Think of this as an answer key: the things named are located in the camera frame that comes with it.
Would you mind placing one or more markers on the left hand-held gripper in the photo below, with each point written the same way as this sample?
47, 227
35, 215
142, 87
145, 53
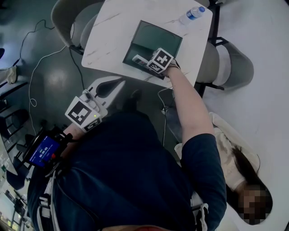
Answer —
79, 112

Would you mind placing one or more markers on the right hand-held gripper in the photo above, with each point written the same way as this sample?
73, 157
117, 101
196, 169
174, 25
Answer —
161, 59

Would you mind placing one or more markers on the white remote control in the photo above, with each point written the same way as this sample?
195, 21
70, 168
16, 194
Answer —
138, 59

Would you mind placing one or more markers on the dark green container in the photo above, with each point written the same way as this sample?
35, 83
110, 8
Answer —
155, 36

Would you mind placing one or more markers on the person's left forearm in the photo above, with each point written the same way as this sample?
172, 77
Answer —
73, 132

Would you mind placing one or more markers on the person's right forearm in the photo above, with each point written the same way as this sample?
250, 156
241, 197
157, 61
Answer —
192, 112

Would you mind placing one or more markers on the person's black shoe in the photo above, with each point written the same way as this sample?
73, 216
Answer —
133, 100

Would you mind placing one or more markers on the clear plastic water bottle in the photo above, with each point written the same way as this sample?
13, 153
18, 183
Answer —
192, 14

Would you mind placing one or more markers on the grey upholstered chair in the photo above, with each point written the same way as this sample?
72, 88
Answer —
234, 65
65, 24

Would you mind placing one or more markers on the person's dark blue shirt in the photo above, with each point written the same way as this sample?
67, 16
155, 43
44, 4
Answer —
124, 169

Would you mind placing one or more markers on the black stool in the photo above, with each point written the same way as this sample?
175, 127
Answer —
15, 121

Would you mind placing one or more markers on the white cloth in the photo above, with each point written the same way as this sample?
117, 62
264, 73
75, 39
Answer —
10, 75

